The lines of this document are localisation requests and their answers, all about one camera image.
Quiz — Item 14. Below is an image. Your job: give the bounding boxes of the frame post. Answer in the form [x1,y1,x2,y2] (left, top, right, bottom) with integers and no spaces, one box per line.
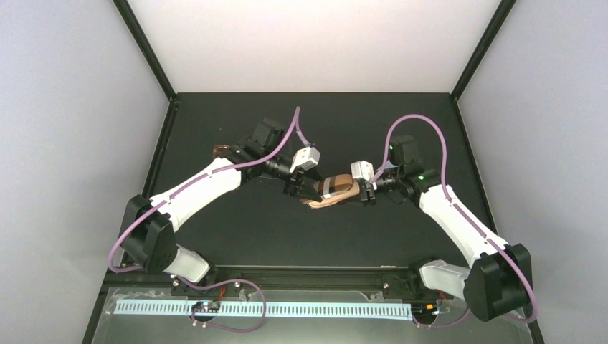
[450,0,517,102]
[113,0,176,102]

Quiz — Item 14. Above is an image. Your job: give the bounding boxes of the black aluminium frame rail front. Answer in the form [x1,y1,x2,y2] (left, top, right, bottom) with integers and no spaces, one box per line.
[102,266,436,298]

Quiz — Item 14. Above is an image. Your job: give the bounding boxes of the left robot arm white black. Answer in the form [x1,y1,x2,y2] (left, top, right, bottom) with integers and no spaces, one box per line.
[108,119,322,284]

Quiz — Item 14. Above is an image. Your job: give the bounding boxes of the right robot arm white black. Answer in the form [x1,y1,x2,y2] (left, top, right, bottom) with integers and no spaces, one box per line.
[351,135,533,322]

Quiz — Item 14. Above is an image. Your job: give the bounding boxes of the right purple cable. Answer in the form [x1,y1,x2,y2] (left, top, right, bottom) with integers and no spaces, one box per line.
[368,113,540,330]

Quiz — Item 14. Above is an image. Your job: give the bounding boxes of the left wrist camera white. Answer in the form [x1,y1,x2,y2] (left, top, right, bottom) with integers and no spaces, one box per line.
[290,147,320,173]

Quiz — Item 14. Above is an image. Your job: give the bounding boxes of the brown plaid glasses case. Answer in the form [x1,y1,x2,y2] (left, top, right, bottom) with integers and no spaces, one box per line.
[300,174,361,209]

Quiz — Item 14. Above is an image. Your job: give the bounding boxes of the white slotted cable duct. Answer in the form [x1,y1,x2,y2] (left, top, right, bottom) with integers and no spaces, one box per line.
[111,300,412,321]

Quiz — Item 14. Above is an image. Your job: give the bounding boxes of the left rear frame post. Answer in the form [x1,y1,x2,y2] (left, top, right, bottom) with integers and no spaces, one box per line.
[113,0,176,102]

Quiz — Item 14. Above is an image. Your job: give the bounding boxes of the right rear frame post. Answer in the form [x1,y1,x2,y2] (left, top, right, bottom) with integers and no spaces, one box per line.
[450,0,517,102]

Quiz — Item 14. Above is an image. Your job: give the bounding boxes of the pink transparent sunglasses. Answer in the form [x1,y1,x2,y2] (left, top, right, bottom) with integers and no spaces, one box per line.
[212,145,234,159]

